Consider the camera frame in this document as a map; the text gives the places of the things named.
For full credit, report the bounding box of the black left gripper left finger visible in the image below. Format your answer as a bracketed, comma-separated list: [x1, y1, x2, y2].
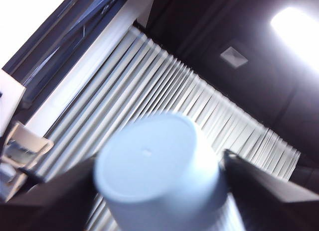
[0, 157, 101, 231]

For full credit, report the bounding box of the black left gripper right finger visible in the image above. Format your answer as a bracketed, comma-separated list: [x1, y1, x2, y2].
[218, 148, 319, 231]

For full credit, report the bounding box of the blue ribbed cup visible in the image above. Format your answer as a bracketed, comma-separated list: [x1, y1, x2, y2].
[94, 113, 229, 231]

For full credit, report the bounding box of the square ceiling vent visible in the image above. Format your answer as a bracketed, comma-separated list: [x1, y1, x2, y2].
[220, 46, 249, 68]

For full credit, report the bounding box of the bright ceiling light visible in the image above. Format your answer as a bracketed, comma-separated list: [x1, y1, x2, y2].
[270, 5, 319, 67]

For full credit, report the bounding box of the dark window frame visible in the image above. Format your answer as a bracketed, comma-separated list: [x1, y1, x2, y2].
[2, 0, 133, 102]

